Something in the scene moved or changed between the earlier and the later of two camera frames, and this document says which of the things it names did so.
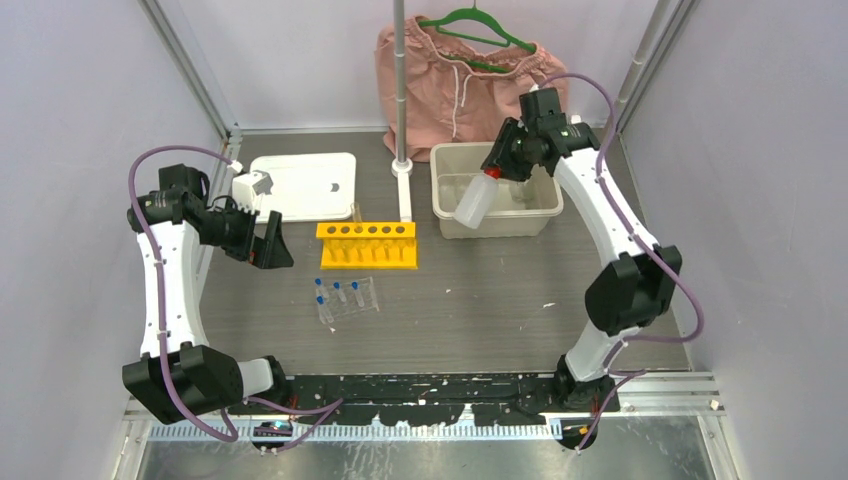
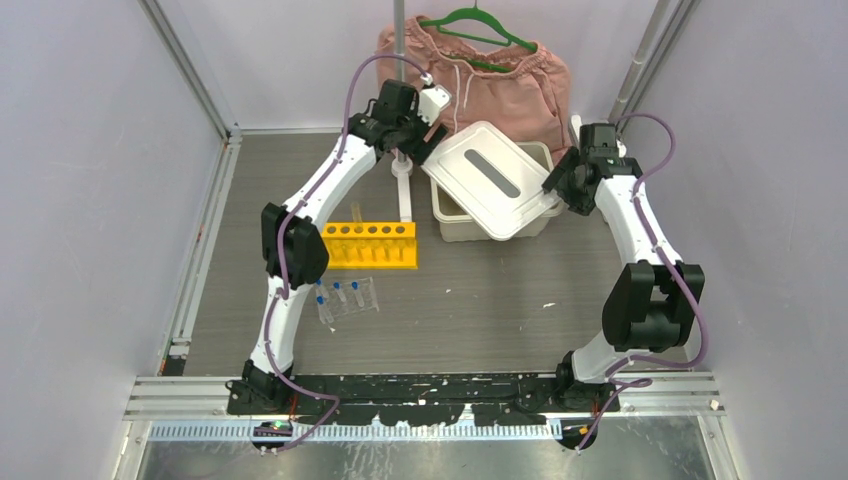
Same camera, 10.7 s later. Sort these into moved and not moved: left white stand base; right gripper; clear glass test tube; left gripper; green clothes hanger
Moved: right gripper; left gripper
Not moved: left white stand base; green clothes hanger; clear glass test tube
